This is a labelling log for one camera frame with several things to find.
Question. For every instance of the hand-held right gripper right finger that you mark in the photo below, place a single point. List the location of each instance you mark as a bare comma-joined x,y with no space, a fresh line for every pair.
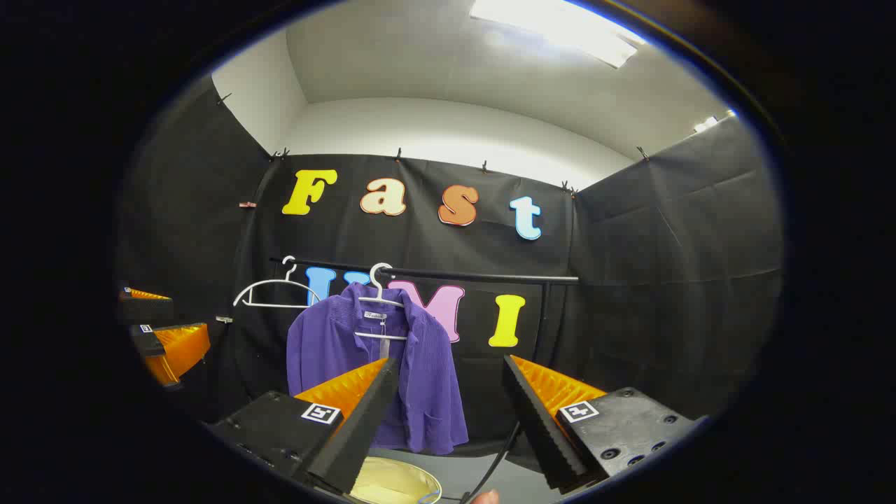
539,427

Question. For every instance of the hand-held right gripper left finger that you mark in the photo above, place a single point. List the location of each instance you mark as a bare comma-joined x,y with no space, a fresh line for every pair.
364,420

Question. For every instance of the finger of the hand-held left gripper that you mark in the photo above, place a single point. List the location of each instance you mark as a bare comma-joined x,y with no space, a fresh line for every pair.
178,346
143,309

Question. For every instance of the cream laundry hamper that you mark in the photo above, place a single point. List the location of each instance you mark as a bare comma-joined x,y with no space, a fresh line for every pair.
392,483

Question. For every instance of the purple shirt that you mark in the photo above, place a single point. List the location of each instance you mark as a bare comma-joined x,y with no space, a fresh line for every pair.
322,343

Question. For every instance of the white hanger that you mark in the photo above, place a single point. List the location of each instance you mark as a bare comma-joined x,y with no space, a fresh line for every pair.
276,283
379,280

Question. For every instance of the black clothes rack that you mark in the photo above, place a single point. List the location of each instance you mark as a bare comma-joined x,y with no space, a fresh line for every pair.
483,274

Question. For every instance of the row of black cloth clips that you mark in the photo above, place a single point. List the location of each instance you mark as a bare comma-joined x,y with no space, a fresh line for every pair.
399,155

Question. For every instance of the small ceiling light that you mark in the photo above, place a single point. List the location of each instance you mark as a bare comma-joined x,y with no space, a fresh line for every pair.
707,124

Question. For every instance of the large ceiling light panel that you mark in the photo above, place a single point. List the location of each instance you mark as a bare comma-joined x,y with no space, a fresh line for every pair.
560,28

